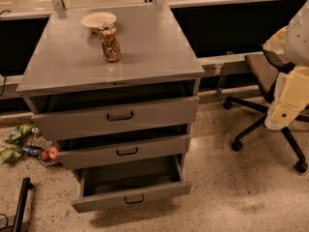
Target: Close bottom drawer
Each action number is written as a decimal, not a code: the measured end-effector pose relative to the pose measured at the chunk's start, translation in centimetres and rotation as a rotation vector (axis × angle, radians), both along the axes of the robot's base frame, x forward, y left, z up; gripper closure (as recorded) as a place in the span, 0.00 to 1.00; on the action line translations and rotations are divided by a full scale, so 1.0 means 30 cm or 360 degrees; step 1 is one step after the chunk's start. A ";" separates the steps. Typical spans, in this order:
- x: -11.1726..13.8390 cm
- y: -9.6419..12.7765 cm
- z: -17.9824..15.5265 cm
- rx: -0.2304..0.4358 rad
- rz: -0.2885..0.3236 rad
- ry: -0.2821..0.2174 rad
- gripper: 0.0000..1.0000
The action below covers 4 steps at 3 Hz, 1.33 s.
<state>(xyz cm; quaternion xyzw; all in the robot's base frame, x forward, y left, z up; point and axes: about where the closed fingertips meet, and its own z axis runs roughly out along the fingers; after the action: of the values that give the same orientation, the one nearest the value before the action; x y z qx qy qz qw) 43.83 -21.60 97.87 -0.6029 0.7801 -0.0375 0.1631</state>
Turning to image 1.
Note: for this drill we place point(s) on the grey drawer cabinet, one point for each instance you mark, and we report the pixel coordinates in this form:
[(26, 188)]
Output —
[(67, 71)]

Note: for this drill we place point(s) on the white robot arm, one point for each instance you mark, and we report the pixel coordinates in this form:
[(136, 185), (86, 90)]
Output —
[(291, 43)]

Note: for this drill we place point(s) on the orange soda can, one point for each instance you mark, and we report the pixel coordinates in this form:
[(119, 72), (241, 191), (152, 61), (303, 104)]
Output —
[(107, 34)]

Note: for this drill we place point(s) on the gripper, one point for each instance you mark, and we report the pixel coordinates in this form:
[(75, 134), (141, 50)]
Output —
[(298, 41)]

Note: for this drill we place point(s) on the blue can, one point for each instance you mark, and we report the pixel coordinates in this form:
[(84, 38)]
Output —
[(31, 150)]

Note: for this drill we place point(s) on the grey middle drawer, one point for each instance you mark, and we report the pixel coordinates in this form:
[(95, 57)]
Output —
[(124, 152)]

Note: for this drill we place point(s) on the grey bottom drawer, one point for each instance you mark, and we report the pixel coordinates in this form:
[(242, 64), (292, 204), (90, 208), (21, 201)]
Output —
[(129, 183)]

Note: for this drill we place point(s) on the white bowl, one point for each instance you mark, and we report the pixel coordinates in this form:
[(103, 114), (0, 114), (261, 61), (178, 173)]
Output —
[(93, 20)]

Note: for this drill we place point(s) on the green chip bag lower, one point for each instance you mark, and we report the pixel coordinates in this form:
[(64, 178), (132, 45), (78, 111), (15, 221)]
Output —
[(10, 154)]

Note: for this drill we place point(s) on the black office chair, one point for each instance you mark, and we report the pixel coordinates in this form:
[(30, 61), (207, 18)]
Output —
[(266, 68)]

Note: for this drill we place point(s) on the grey drawer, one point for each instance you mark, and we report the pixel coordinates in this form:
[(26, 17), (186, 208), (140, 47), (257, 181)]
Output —
[(116, 118), (124, 152), (129, 183)]

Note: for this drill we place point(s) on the green chip bag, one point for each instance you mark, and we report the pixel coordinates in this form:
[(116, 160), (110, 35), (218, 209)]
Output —
[(20, 132), (10, 154)]

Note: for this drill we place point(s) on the grey top drawer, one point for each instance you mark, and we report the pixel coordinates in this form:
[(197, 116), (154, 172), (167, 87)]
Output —
[(116, 118)]

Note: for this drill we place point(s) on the black stand leg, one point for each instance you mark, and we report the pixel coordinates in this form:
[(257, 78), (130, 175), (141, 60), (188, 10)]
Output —
[(14, 223)]

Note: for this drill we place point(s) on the red apple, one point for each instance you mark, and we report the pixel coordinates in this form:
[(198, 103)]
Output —
[(50, 154)]

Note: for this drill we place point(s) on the green chip bag upper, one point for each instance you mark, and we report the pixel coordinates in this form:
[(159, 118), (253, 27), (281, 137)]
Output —
[(20, 132)]

